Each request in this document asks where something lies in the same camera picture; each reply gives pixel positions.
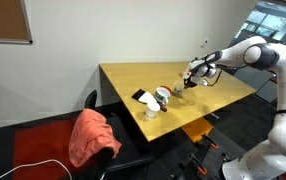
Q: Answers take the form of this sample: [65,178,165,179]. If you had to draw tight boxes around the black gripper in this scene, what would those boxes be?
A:
[181,66,204,91]

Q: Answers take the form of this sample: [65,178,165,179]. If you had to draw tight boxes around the small glass jar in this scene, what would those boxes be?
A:
[173,81,186,95]

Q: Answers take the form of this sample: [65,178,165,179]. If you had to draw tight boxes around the white paper cup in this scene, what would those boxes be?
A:
[144,101,162,121]

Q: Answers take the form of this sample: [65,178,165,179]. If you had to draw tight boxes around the white mug with green band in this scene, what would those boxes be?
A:
[154,86,172,106]

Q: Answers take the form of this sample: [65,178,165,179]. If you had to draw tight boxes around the dark grey base board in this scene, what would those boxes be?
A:
[171,128,251,180]

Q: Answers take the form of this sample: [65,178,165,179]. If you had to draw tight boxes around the black office chair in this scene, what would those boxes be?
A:
[82,89,156,180]

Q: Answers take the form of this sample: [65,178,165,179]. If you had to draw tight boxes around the glass window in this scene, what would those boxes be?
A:
[234,0,286,56]

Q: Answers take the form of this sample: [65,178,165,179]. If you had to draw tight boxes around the red-orange cloth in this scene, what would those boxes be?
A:
[68,108,123,168]

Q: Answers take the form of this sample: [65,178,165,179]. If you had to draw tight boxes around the framed cork board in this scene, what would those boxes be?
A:
[0,0,34,45]

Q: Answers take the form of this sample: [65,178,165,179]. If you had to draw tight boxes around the black clamp with orange handle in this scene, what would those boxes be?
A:
[188,152,208,177]
[199,132,220,151]

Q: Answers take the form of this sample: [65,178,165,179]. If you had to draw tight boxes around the white cable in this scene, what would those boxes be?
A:
[0,158,73,180]

